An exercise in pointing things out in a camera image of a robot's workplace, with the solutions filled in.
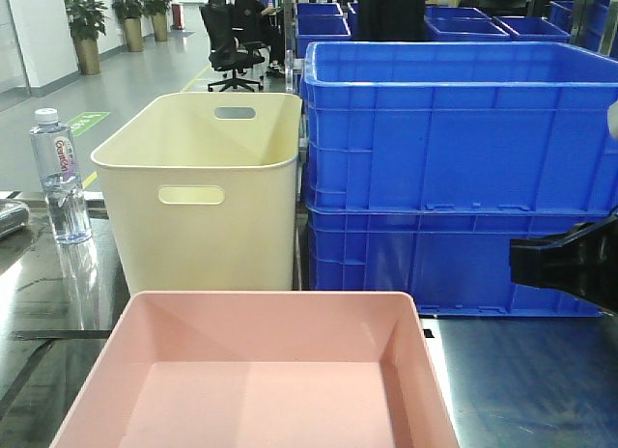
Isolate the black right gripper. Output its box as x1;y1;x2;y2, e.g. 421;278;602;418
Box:
509;215;617;315

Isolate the pink plastic bin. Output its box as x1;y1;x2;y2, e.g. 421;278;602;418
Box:
52;292;458;447

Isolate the bottom large blue crate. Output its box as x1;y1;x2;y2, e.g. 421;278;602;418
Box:
308;207;604;318

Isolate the large blue crate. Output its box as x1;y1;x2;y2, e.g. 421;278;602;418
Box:
308;207;604;318
302;42;617;212

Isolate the top large blue crate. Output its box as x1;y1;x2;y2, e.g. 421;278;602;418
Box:
302;42;617;212

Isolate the cream plastic basket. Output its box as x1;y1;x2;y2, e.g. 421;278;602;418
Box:
91;92;301;294

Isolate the seated person in black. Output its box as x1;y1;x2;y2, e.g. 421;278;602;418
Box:
234;0;285;77

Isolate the black office chair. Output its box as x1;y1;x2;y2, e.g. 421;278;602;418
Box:
199;3;266;92

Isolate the potted plant far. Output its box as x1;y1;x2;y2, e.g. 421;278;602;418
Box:
142;0;173;42

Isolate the potted plant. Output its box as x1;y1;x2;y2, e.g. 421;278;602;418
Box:
142;0;173;42
64;0;107;75
112;0;144;52

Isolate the potted plant middle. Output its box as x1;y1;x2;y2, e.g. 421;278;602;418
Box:
112;0;144;52

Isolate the clear water bottle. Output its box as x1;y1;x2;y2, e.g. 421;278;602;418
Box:
30;108;92;244

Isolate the potted plant near left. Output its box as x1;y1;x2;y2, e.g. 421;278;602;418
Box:
64;0;107;75

